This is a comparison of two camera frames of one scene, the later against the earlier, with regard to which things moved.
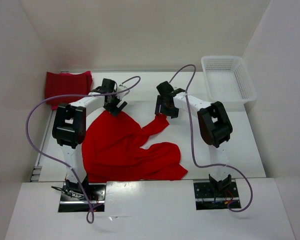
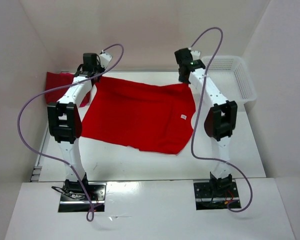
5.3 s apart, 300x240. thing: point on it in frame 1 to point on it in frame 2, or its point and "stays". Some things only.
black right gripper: x=173 y=112 to x=183 y=80
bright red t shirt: x=111 y=151 to x=148 y=117
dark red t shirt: x=66 y=83 stays
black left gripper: x=114 y=109 to x=98 y=65
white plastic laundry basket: x=228 y=81 stays
